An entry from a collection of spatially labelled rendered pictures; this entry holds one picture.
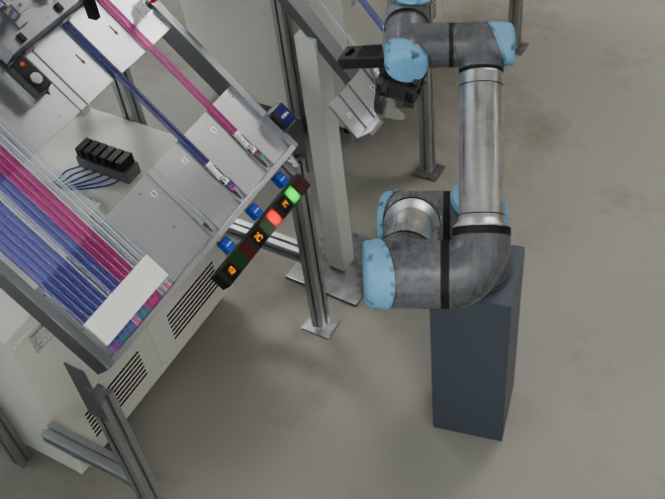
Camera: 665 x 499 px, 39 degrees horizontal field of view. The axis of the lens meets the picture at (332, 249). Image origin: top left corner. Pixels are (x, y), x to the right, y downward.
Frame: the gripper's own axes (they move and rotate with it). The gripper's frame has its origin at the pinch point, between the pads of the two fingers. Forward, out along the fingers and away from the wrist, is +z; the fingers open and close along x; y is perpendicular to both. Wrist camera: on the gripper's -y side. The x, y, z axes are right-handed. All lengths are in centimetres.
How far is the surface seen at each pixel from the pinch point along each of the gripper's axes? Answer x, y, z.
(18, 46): -25, -67, -12
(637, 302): 36, 73, 81
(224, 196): -19.3, -27.0, 19.9
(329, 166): 23, -19, 54
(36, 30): -19, -66, -12
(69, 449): -71, -42, 62
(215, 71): 4.8, -40.8, 10.5
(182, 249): -35.7, -28.4, 19.2
